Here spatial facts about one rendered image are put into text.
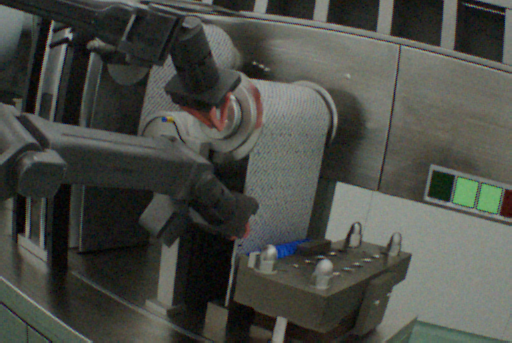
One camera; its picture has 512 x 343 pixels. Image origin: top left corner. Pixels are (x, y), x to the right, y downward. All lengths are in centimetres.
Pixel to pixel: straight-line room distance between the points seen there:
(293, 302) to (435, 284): 281
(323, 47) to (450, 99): 31
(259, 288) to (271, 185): 20
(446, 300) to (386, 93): 259
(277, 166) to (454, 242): 265
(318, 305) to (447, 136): 46
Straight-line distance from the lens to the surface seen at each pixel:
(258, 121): 108
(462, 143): 127
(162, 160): 82
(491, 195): 126
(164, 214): 94
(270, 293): 105
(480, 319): 378
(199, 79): 97
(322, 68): 140
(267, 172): 113
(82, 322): 104
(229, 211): 102
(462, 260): 373
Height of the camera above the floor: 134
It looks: 7 degrees down
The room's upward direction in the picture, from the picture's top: 10 degrees clockwise
